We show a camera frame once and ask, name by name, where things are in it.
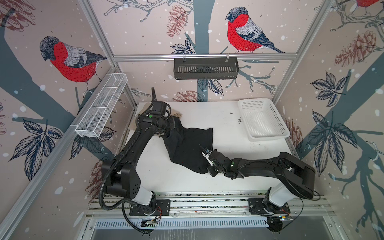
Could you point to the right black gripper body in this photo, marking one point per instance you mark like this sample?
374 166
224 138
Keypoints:
212 169

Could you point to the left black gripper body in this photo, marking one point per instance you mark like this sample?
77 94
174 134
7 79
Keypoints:
170 124

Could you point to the black shorts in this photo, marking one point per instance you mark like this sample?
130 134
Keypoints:
185 147

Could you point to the beige drawstring shorts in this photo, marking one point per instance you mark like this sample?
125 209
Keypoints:
133 124

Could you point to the white plastic laundry basket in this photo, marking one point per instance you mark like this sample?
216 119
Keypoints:
262 120

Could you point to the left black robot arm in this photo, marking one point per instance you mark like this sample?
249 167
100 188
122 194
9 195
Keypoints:
121 182

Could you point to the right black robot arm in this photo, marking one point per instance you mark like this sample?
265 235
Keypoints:
296 179

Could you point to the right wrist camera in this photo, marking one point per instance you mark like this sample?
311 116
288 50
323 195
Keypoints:
206 153

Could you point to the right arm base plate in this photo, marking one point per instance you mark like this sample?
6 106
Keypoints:
265 209

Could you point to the black hanging wire basket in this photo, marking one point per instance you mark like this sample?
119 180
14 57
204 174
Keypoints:
206 68

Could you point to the aluminium mounting rail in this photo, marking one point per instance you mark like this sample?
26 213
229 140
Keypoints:
235 204

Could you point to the white wire mesh shelf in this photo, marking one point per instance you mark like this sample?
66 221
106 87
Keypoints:
96 117

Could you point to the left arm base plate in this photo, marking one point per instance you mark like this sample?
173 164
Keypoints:
157 208

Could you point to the horizontal aluminium frame bar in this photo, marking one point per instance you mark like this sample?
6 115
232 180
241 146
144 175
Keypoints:
161 58

